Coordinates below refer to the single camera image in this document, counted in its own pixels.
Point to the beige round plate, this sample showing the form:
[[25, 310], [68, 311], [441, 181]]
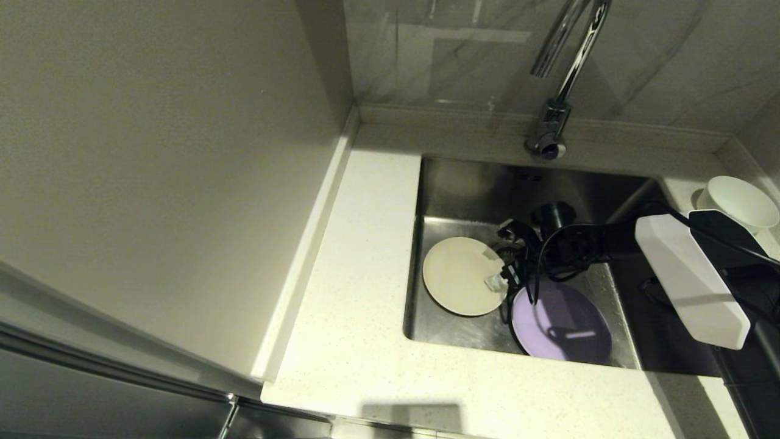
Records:
[[457, 277]]

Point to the purple round plate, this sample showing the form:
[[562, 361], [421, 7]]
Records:
[[567, 317]]

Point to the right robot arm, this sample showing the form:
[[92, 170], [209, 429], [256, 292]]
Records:
[[688, 280]]

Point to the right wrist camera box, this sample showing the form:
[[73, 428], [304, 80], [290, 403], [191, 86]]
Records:
[[518, 230]]

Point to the stainless steel sink basin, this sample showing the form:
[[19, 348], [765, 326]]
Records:
[[463, 189]]

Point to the grey glossy cabinet door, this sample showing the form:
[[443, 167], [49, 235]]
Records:
[[91, 396]]

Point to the tall beige cabinet side panel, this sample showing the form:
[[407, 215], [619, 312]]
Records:
[[152, 152]]

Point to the chrome gooseneck faucet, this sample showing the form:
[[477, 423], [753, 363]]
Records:
[[548, 125]]

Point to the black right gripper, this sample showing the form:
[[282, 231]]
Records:
[[576, 250]]

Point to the white bowl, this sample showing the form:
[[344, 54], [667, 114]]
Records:
[[740, 201]]

